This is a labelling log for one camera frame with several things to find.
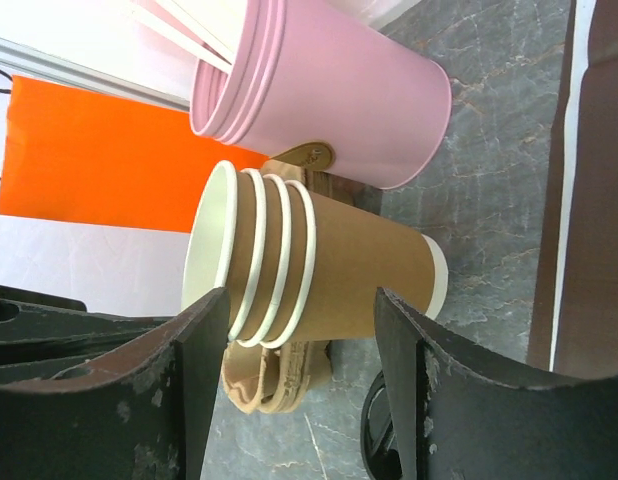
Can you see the stacked cardboard cup carriers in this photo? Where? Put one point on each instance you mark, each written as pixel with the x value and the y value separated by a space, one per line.
pixel 276 381

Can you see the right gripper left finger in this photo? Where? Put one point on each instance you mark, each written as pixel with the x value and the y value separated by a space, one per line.
pixel 87 395

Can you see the orange paper gift bag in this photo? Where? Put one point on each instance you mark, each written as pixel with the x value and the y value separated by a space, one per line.
pixel 78 156

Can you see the pink straw holder cup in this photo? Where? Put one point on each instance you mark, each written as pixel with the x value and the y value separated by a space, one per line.
pixel 311 85

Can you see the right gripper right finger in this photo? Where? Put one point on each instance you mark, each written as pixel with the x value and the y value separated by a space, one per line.
pixel 461 411

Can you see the white wrapped straws bundle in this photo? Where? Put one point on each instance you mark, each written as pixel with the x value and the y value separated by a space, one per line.
pixel 208 30

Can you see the stack of paper cups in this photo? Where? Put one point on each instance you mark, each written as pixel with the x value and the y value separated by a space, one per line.
pixel 300 266

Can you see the stack of black lids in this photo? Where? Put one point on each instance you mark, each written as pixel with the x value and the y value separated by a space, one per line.
pixel 378 442

